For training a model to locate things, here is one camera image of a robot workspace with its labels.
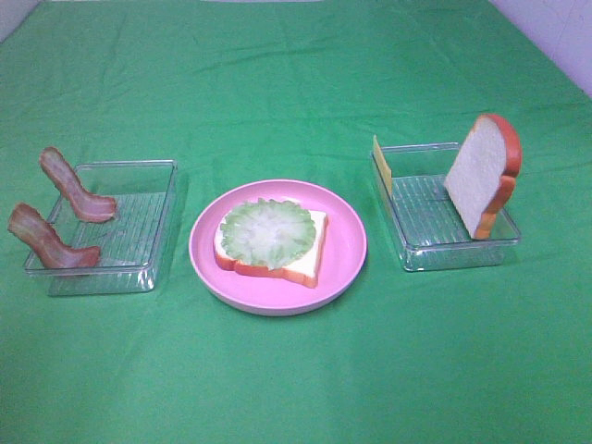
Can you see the toy lettuce leaf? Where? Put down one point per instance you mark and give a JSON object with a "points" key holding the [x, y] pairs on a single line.
{"points": [[267, 233]]}

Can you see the toy bread slice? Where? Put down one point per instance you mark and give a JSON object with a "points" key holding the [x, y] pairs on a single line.
{"points": [[483, 175], [303, 271]]}

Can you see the toy bacon strip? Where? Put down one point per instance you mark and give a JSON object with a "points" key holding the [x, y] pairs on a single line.
{"points": [[87, 206], [29, 226]]}

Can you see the pink round plate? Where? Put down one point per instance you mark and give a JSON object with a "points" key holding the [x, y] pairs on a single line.
{"points": [[342, 258]]}

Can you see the yellow toy cheese slice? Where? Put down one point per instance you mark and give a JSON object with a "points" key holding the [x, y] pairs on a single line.
{"points": [[382, 166]]}

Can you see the right clear plastic tray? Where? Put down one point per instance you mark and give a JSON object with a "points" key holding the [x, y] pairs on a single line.
{"points": [[425, 227]]}

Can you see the clear plastic tray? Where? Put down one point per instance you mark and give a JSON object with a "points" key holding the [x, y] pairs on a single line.
{"points": [[133, 243], [425, 227]]}

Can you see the green tablecloth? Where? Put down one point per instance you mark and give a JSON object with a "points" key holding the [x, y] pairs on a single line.
{"points": [[241, 92]]}

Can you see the left clear plastic tray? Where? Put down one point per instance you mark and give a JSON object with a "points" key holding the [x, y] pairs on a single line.
{"points": [[133, 243]]}

